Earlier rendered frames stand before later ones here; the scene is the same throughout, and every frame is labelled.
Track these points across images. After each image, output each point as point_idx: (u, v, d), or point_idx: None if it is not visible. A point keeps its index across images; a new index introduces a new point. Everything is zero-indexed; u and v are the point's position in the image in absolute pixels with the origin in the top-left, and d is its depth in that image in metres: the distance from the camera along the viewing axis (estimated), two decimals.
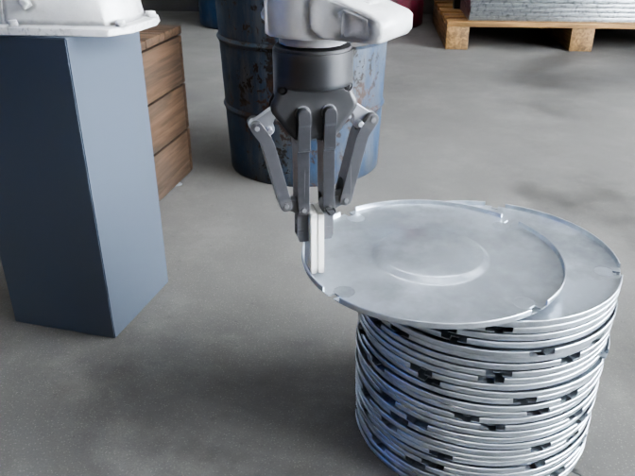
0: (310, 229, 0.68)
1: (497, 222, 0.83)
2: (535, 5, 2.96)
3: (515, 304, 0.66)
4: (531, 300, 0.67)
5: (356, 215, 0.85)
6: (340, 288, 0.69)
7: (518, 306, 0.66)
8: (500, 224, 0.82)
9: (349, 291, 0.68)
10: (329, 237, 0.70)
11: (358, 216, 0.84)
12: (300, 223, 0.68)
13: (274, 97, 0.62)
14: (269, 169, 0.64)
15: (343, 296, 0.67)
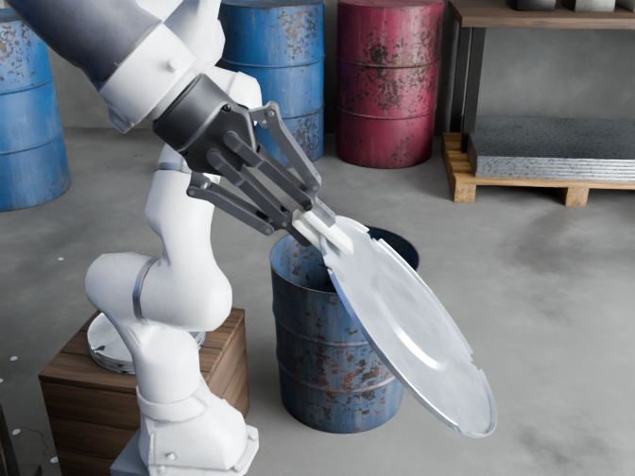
0: None
1: (465, 354, 0.83)
2: (535, 166, 3.30)
3: (446, 411, 0.65)
4: (458, 420, 0.66)
5: (376, 245, 0.84)
6: (336, 269, 0.67)
7: (447, 414, 0.65)
8: (466, 357, 0.82)
9: (341, 277, 0.67)
10: (308, 240, 0.71)
11: (377, 246, 0.84)
12: (319, 204, 0.70)
13: (239, 103, 0.65)
14: (296, 142, 0.67)
15: (335, 275, 0.66)
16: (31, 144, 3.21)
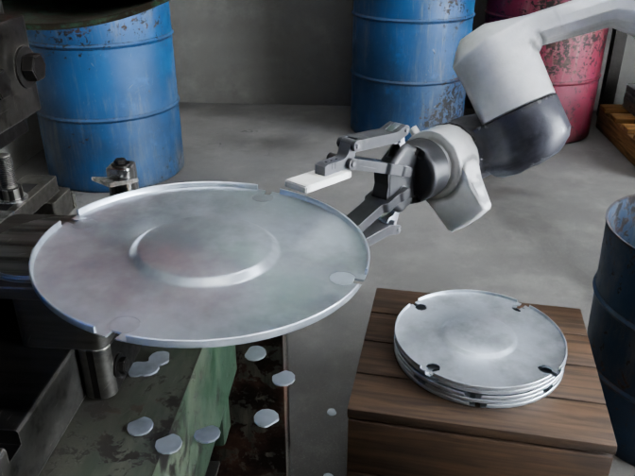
0: (340, 175, 0.68)
1: (131, 329, 0.48)
2: None
3: (93, 220, 0.63)
4: (76, 227, 0.62)
5: (346, 281, 0.55)
6: (267, 198, 0.70)
7: (91, 219, 0.63)
8: (126, 326, 0.48)
9: (258, 198, 0.69)
10: None
11: (342, 281, 0.55)
12: (339, 164, 0.68)
13: (410, 145, 0.77)
14: (383, 135, 0.72)
15: (259, 194, 0.71)
16: (151, 110, 2.66)
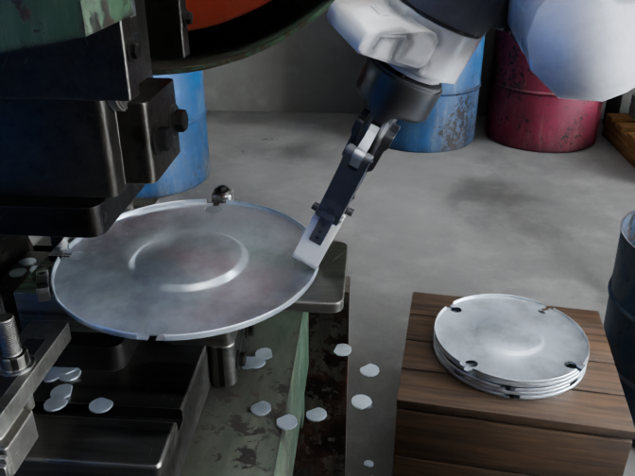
0: (316, 214, 0.71)
1: (163, 331, 0.63)
2: None
3: (84, 251, 0.76)
4: (73, 259, 0.74)
5: (306, 266, 0.73)
6: (218, 210, 0.85)
7: (81, 250, 0.76)
8: (159, 329, 0.63)
9: (211, 211, 0.85)
10: (309, 237, 0.69)
11: (303, 266, 0.73)
12: None
13: None
14: None
15: (210, 207, 0.86)
16: None
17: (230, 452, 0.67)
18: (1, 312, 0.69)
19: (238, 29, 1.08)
